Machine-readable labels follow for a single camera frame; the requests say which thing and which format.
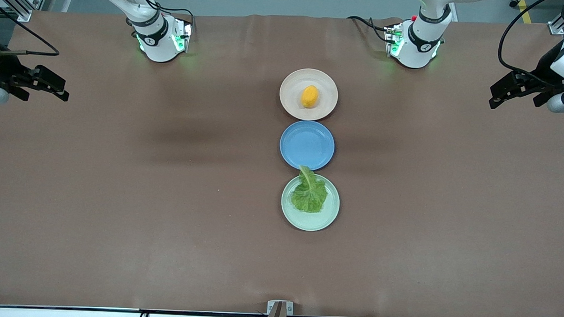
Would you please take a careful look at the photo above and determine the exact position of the yellow lemon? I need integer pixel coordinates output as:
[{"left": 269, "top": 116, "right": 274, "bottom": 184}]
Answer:
[{"left": 301, "top": 85, "right": 319, "bottom": 109}]

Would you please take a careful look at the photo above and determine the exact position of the green lettuce leaf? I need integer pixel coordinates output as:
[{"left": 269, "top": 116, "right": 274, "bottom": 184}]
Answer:
[{"left": 290, "top": 165, "right": 330, "bottom": 214}]

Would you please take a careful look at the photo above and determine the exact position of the brown table cover sheet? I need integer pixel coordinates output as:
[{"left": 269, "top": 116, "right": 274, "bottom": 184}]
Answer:
[{"left": 0, "top": 4, "right": 564, "bottom": 317}]

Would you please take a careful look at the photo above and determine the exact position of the blue round plate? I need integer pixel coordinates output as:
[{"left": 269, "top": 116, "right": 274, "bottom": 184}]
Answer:
[{"left": 279, "top": 120, "right": 336, "bottom": 172}]

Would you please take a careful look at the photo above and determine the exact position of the beige round plate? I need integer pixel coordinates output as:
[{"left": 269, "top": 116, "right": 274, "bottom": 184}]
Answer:
[{"left": 278, "top": 68, "right": 339, "bottom": 122}]

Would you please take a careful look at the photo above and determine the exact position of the pale green round plate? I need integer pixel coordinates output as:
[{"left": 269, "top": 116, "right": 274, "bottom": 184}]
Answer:
[{"left": 280, "top": 172, "right": 341, "bottom": 233}]

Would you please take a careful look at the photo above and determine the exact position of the black right arm base cable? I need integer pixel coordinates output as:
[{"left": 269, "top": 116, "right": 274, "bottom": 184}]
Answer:
[{"left": 132, "top": 0, "right": 197, "bottom": 30}]

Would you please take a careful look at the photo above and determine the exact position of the black arm base cable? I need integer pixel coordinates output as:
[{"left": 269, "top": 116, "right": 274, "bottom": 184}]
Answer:
[
  {"left": 132, "top": 0, "right": 197, "bottom": 30},
  {"left": 346, "top": 15, "right": 396, "bottom": 44}
]

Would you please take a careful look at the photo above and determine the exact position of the black left arm base cable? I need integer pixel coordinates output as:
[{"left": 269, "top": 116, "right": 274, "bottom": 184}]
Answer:
[{"left": 346, "top": 15, "right": 396, "bottom": 44}]

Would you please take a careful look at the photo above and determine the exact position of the grey metal bracket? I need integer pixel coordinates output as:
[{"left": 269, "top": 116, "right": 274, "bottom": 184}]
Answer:
[{"left": 267, "top": 300, "right": 294, "bottom": 316}]

